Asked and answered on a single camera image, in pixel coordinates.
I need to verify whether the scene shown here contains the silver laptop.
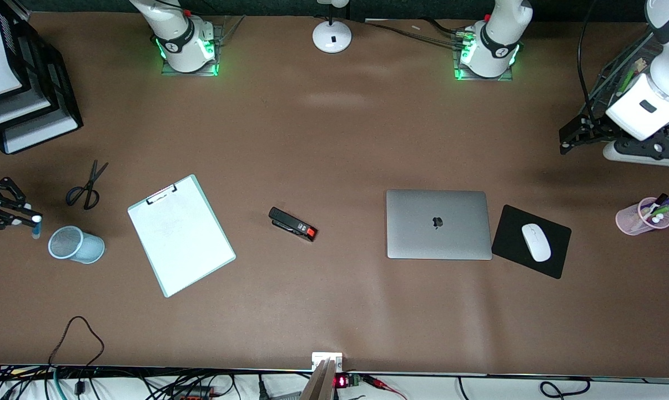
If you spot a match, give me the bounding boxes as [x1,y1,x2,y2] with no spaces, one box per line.
[386,189,493,261]

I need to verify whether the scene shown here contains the black marker pen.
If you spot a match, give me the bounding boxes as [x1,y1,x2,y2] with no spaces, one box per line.
[642,193,669,218]

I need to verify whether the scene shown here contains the pink mesh pen cup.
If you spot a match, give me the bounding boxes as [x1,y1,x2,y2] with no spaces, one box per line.
[615,197,669,236]

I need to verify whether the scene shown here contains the grey paper stack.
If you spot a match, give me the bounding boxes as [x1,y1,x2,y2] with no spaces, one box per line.
[0,89,53,132]

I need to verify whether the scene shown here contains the blue mesh pen cup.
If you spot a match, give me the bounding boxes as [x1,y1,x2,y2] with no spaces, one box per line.
[48,225,105,264]

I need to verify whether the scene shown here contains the black stacked letter tray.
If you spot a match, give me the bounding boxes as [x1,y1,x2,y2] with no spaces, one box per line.
[0,0,84,155]

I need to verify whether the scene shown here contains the white computer mouse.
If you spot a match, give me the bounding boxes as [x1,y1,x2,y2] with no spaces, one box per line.
[521,223,552,263]

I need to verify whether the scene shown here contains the black mouse pad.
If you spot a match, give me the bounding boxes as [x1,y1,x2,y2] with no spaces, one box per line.
[491,204,572,279]

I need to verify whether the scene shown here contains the pale teal clipboard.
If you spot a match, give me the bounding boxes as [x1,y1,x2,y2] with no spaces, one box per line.
[127,174,237,298]

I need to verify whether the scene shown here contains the white paper sheet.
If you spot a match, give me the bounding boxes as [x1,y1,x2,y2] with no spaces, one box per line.
[129,178,234,295]

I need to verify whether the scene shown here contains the red power strip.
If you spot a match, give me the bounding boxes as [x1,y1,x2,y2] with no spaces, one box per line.
[168,386,215,400]

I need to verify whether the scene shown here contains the black stapler with red tip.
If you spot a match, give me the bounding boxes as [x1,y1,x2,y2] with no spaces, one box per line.
[268,207,318,243]

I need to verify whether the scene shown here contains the white round-base stand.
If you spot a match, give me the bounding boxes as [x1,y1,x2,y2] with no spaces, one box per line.
[312,0,353,54]

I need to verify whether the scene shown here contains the dark wire mesh organizer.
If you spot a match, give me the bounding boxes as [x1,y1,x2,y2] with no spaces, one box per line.
[584,31,669,151]

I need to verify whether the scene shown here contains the black-handled scissors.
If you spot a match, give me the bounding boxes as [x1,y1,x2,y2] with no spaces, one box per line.
[66,160,109,211]

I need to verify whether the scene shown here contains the thin black looped cable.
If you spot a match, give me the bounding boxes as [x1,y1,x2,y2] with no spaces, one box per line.
[48,316,105,370]

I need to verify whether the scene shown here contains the black base cable bundle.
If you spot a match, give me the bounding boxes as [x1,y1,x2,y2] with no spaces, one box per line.
[368,20,469,52]

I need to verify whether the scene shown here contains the red and black wire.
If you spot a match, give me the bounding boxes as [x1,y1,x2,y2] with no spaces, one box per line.
[362,374,408,400]

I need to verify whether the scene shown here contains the white bracket block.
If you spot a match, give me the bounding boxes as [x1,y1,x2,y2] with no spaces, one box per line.
[311,352,344,373]

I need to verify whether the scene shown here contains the grey metal post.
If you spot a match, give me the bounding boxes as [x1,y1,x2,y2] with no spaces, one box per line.
[300,358,338,400]

